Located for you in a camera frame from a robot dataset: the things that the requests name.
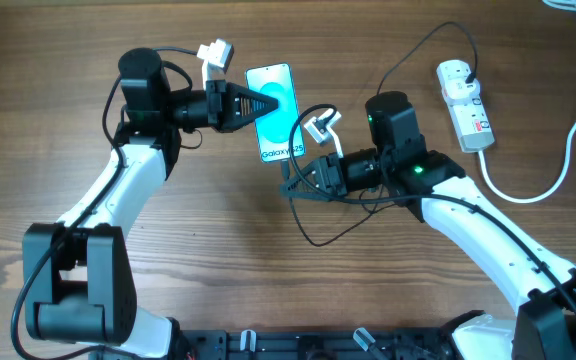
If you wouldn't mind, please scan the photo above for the white power strip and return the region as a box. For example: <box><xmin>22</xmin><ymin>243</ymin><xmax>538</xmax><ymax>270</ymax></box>
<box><xmin>436</xmin><ymin>59</ymin><xmax>495</xmax><ymax>153</ymax></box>

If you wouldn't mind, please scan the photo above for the Galaxy smartphone with teal screen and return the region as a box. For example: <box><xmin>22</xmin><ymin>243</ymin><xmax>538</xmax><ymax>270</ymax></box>
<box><xmin>245</xmin><ymin>63</ymin><xmax>306</xmax><ymax>163</ymax></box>

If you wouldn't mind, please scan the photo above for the black USB charging cable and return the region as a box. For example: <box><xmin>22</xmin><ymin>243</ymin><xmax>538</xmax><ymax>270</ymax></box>
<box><xmin>280</xmin><ymin>20</ymin><xmax>481</xmax><ymax>248</ymax></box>

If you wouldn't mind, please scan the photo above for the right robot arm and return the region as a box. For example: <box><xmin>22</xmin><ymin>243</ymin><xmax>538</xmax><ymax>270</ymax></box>
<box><xmin>282</xmin><ymin>91</ymin><xmax>576</xmax><ymax>359</ymax></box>

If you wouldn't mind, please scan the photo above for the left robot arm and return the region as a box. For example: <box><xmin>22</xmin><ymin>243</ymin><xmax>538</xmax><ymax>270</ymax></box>
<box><xmin>10</xmin><ymin>48</ymin><xmax>279</xmax><ymax>359</ymax></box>

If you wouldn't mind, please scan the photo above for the right camera black cable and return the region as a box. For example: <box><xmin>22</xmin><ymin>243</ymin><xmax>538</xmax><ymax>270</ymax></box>
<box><xmin>287</xmin><ymin>103</ymin><xmax>576</xmax><ymax>346</ymax></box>

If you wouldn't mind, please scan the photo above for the camera black cable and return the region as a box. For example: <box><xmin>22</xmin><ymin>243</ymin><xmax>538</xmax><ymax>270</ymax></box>
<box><xmin>9</xmin><ymin>45</ymin><xmax>204</xmax><ymax>360</ymax></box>
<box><xmin>287</xmin><ymin>103</ymin><xmax>576</xmax><ymax>346</ymax></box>

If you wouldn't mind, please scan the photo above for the white USB charger plug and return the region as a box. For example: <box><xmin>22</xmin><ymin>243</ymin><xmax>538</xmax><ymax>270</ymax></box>
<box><xmin>442</xmin><ymin>78</ymin><xmax>481</xmax><ymax>106</ymax></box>

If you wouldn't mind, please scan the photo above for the white power strip cord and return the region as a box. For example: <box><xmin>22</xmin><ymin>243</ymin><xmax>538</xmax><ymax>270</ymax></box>
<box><xmin>476</xmin><ymin>4</ymin><xmax>576</xmax><ymax>205</ymax></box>

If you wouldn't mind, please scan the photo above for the left camera black cable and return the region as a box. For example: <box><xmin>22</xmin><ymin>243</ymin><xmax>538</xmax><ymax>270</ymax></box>
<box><xmin>9</xmin><ymin>45</ymin><xmax>204</xmax><ymax>360</ymax></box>

